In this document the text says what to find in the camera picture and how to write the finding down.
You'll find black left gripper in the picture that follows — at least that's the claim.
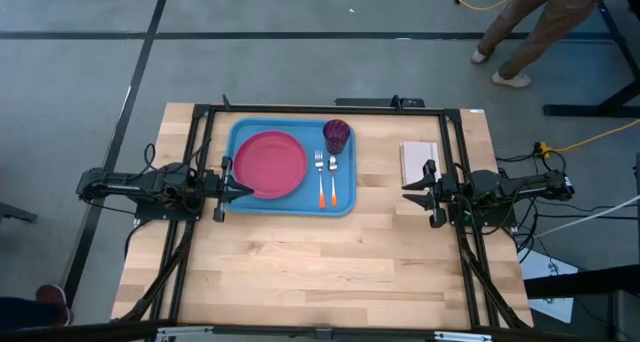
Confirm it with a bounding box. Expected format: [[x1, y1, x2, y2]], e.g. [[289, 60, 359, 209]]
[[202, 155, 255, 223]]

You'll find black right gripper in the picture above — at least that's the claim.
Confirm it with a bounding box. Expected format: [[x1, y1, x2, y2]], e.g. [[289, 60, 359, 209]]
[[401, 159, 457, 229]]

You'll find red round plate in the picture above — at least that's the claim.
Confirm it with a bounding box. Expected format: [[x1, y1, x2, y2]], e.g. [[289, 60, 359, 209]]
[[233, 130, 309, 200]]

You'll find orange-handled metal fork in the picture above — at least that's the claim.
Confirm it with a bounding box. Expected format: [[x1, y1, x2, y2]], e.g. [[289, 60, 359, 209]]
[[314, 150, 328, 210]]

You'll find orange-handled metal spoon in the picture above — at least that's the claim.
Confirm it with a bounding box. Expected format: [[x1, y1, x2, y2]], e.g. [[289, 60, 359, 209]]
[[327, 154, 340, 208]]

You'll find magenta faceted cup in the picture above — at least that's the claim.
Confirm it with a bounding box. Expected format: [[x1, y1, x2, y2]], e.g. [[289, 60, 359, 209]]
[[322, 119, 352, 156]]

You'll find blue plastic tray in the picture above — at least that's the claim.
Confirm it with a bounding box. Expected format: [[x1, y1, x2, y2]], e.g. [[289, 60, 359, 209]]
[[218, 117, 358, 218]]

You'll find beige folded napkin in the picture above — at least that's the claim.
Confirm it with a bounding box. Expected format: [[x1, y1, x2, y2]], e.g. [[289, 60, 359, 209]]
[[399, 140, 444, 187]]

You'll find white paper sheet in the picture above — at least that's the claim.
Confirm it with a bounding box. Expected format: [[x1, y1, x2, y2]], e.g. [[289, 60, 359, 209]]
[[519, 250, 580, 325]]

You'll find black crossbar with silver brackets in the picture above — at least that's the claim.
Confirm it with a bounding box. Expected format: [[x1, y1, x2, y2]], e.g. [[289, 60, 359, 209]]
[[0, 319, 640, 342]]

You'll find black beam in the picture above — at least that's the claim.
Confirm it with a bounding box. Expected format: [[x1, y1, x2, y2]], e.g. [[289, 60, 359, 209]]
[[523, 264, 640, 300]]

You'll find person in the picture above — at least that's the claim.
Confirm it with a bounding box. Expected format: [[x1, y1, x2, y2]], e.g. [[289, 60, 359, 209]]
[[0, 283, 76, 332], [469, 0, 619, 90]]

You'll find black stand foot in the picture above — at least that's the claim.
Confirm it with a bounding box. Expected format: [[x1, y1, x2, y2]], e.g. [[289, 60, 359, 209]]
[[0, 201, 39, 224]]

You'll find black floor stand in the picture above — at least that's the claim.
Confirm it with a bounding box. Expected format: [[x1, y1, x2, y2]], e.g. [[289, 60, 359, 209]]
[[543, 0, 640, 119]]

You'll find black aluminium table frame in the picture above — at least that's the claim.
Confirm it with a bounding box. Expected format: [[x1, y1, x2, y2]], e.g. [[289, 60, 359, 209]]
[[119, 95, 534, 333]]

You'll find black cable bundle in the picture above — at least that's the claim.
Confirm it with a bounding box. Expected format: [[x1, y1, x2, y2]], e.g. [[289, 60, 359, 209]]
[[494, 151, 640, 264]]

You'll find white cable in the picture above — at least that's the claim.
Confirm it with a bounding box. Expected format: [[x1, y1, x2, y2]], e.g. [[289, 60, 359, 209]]
[[530, 195, 640, 241]]

